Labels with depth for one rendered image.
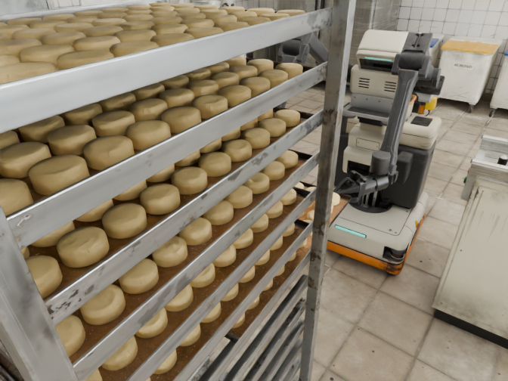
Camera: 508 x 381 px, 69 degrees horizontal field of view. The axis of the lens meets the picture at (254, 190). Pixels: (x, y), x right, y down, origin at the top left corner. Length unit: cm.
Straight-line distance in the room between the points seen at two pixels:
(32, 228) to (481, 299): 192
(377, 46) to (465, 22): 393
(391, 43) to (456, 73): 334
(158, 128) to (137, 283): 20
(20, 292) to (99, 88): 17
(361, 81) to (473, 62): 324
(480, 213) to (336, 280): 88
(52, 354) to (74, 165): 16
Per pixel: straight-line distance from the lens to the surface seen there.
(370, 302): 220
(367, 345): 201
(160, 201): 47
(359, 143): 203
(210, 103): 51
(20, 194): 37
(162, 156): 40
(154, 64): 37
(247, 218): 59
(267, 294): 86
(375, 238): 220
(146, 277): 50
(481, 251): 189
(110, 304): 49
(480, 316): 212
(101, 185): 36
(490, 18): 568
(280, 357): 109
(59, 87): 32
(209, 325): 70
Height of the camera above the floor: 158
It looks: 32 degrees down
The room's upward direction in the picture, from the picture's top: 1 degrees counter-clockwise
